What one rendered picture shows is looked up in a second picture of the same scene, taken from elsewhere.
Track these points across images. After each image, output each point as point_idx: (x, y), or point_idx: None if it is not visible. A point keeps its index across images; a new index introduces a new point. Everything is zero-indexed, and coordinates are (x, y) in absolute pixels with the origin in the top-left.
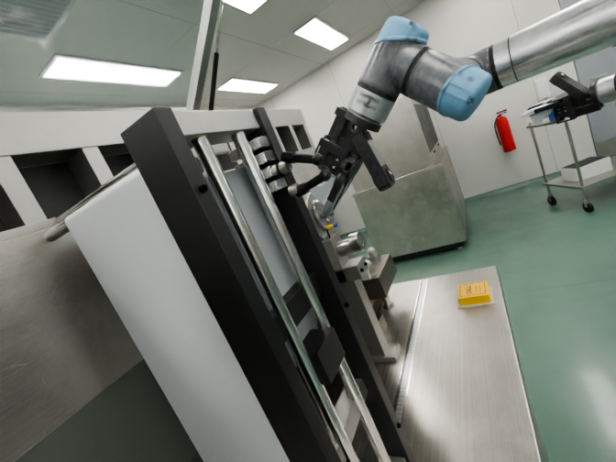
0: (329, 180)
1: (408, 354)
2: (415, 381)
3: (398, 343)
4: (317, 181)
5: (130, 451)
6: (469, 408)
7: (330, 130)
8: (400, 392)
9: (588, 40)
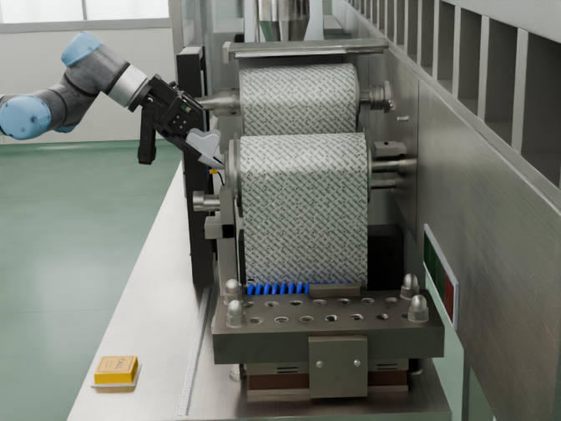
0: (194, 131)
1: (201, 326)
2: (193, 310)
3: (211, 326)
4: None
5: (380, 212)
6: (154, 300)
7: (174, 89)
8: (206, 304)
9: None
